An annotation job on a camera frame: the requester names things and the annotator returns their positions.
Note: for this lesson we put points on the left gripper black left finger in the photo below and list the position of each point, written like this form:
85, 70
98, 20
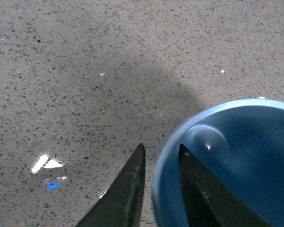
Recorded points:
121, 205

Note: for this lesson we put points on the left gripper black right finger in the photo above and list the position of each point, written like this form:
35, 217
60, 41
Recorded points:
208, 202

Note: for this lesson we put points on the light blue plastic cup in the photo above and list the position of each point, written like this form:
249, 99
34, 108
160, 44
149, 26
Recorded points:
242, 143

